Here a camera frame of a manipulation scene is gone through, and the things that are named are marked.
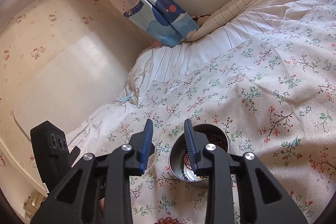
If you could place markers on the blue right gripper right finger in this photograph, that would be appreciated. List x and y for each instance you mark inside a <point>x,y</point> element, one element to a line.
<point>190,144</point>

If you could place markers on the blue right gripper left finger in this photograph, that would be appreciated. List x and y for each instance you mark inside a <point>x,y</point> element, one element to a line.
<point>147,147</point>

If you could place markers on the round silver metal tin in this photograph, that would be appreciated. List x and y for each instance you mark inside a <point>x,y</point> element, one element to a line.
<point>179,160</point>

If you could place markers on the blue face mask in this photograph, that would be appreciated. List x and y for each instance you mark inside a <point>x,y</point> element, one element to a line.
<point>127,98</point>

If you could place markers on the white striped duvet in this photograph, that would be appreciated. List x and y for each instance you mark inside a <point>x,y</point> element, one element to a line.
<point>162,63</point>

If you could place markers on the floral bed sheet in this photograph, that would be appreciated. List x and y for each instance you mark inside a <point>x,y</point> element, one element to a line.
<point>272,95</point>

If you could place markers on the striped beige pillow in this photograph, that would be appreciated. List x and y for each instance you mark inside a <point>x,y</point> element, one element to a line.
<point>209,22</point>

